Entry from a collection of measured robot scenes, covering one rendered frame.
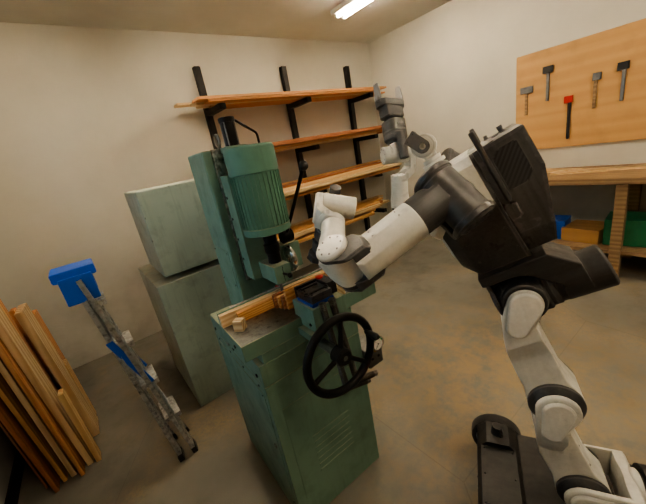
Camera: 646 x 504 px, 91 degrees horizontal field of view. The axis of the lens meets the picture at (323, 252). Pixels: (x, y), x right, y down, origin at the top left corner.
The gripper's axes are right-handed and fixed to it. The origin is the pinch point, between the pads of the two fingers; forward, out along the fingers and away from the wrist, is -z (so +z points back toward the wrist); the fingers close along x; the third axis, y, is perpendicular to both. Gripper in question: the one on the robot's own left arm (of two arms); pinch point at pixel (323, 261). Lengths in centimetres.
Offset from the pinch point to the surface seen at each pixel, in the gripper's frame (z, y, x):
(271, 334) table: -19.5, -5.4, -22.6
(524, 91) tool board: 9, 92, 318
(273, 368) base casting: -30.4, -11.7, -25.0
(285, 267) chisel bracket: -11.2, 12.7, -6.6
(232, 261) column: -20.9, 34.0, -18.6
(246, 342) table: -19.6, -3.7, -31.0
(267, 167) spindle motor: 22.6, 27.9, -6.5
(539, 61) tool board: 35, 93, 321
